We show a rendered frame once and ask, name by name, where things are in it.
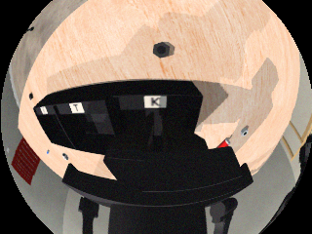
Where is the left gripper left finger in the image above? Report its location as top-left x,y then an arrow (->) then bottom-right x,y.
106,112 -> 154,152

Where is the red battery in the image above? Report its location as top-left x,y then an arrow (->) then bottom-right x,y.
217,138 -> 230,148

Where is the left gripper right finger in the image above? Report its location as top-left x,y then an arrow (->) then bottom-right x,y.
161,112 -> 209,152

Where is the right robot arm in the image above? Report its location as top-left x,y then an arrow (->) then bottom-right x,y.
210,134 -> 312,234

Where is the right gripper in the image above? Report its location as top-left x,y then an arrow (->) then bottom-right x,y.
299,142 -> 306,167

